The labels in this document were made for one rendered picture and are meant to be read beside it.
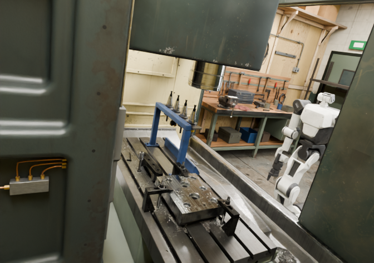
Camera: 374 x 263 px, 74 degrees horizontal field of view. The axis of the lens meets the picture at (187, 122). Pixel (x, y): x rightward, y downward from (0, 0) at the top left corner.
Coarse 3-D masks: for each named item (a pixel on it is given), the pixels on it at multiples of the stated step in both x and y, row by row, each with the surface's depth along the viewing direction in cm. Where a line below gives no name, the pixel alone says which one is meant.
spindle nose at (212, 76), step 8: (192, 64) 110; (200, 64) 106; (208, 64) 105; (192, 72) 110; (200, 72) 107; (208, 72) 106; (216, 72) 107; (224, 72) 111; (192, 80) 110; (200, 80) 108; (208, 80) 107; (216, 80) 108; (200, 88) 109; (208, 88) 108; (216, 88) 110
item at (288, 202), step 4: (276, 188) 232; (296, 188) 216; (276, 192) 230; (280, 192) 230; (292, 192) 215; (296, 192) 216; (276, 196) 231; (280, 196) 231; (284, 196) 224; (292, 196) 216; (296, 196) 218; (280, 200) 235; (284, 200) 223; (288, 200) 219; (292, 200) 218; (284, 204) 224; (288, 204) 222; (292, 204) 230; (288, 208) 229; (292, 208) 233
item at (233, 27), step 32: (160, 0) 81; (192, 0) 86; (224, 0) 92; (256, 0) 98; (160, 32) 85; (192, 32) 90; (224, 32) 97; (256, 32) 104; (224, 64) 102; (256, 64) 110
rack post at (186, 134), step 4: (184, 132) 137; (188, 132) 137; (184, 136) 137; (188, 136) 138; (184, 140) 138; (188, 140) 139; (180, 144) 140; (184, 144) 139; (180, 148) 140; (184, 148) 140; (180, 152) 140; (184, 152) 141; (180, 156) 141; (184, 156) 142; (180, 160) 142; (184, 160) 143
